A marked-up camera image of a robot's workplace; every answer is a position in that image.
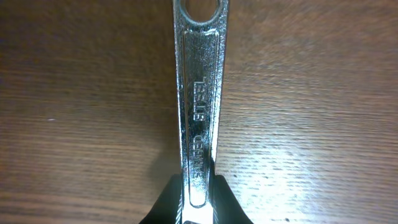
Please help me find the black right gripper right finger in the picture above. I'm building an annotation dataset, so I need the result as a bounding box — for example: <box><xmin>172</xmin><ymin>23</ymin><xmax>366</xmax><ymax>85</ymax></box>
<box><xmin>210</xmin><ymin>161</ymin><xmax>252</xmax><ymax>224</ymax></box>

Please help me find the silver adjustable wrench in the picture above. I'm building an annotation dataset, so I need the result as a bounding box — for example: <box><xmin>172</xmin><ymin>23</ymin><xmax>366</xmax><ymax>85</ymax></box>
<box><xmin>173</xmin><ymin>0</ymin><xmax>229</xmax><ymax>224</ymax></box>

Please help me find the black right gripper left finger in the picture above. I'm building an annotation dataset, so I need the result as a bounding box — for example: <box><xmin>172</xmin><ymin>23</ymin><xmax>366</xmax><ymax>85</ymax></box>
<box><xmin>139</xmin><ymin>174</ymin><xmax>182</xmax><ymax>224</ymax></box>

